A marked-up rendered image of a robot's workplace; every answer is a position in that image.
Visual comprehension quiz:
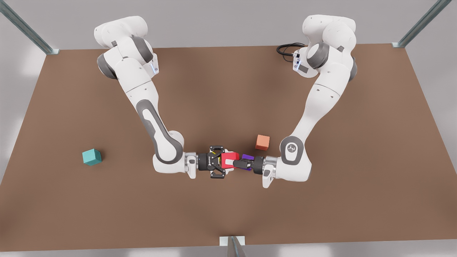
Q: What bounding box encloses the red wooden cube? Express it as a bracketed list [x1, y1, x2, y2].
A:
[221, 151, 240, 170]

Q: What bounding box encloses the orange wooden cube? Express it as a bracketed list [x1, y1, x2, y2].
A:
[255, 135, 271, 151]

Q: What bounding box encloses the teal wooden cube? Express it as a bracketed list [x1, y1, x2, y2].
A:
[82, 148, 102, 166]

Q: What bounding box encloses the silver frame post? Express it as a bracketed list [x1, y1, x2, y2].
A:
[219, 236, 247, 257]
[0, 0, 60, 55]
[391, 0, 453, 49]

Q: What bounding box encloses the black cable loop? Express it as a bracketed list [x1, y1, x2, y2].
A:
[276, 42, 307, 63]

